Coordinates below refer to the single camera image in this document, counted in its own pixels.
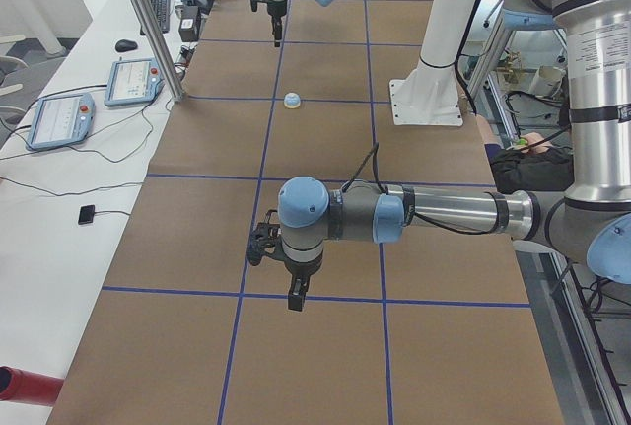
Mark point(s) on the blue and cream bell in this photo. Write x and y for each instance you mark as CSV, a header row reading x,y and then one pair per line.
x,y
292,100

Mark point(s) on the blue teach pendant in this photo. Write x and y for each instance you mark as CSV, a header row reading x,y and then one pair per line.
x,y
133,82
61,121

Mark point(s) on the black power adapter box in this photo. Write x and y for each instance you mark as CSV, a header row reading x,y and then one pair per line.
x,y
189,23

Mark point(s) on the far blue teach pendant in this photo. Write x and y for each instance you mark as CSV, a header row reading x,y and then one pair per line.
x,y
133,82

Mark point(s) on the small black square device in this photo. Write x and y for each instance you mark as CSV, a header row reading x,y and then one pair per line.
x,y
86,214

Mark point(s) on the near blue teach pendant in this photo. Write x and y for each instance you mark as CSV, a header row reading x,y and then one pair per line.
x,y
61,121

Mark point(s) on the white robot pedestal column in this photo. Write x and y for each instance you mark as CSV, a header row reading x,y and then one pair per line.
x,y
429,95

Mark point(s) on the black keyboard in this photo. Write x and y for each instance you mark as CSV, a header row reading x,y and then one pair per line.
x,y
162,11

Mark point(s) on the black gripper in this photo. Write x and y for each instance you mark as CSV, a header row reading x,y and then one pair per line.
x,y
276,9
300,273

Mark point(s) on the seated person in black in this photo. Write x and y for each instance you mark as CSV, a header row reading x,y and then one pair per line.
x,y
541,168

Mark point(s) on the red cylinder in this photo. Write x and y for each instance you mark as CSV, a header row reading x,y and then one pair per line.
x,y
26,387

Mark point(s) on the aluminium frame post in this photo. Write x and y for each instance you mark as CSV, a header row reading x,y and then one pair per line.
x,y
149,24

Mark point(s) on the black computer mouse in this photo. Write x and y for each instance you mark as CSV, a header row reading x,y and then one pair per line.
x,y
125,45

